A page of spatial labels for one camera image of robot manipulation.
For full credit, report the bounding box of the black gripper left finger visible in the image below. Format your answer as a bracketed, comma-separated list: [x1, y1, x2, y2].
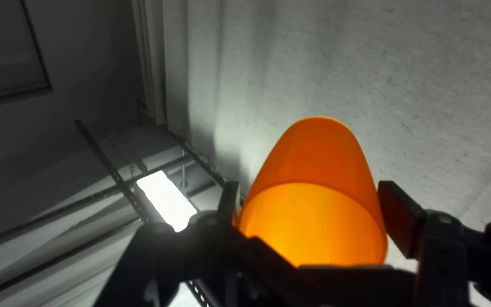
[93, 180, 301, 307]

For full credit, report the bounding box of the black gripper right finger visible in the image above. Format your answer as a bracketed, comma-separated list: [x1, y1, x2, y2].
[376, 178, 491, 307]

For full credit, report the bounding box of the orange plastic cup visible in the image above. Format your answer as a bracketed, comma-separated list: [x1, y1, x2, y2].
[236, 115, 388, 269]

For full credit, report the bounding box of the ceiling light panel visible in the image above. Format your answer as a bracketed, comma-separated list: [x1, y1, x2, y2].
[134, 168, 199, 233]

